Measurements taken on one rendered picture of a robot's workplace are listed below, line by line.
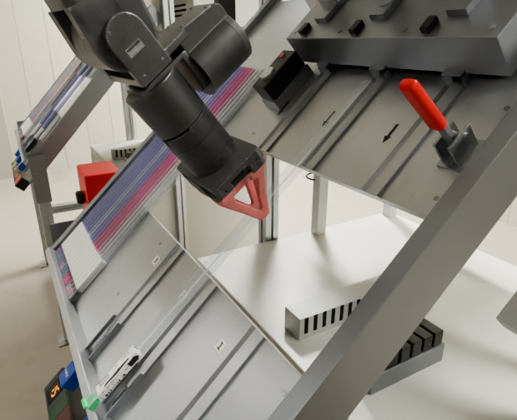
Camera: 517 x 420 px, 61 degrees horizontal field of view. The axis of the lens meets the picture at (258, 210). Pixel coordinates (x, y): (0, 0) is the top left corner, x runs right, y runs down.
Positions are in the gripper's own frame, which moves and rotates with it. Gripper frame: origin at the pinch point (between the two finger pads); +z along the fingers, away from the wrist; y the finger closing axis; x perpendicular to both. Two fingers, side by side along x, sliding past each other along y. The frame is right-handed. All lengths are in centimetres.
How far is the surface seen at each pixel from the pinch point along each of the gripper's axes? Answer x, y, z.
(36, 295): 76, 164, 60
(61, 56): -31, 392, 21
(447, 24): -24.7, -11.0, -6.7
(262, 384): 13.2, -15.3, 2.5
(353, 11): -28.0, 5.8, -6.6
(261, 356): 11.5, -13.2, 2.4
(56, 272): 28.4, 35.2, 2.8
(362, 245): -21, 32, 57
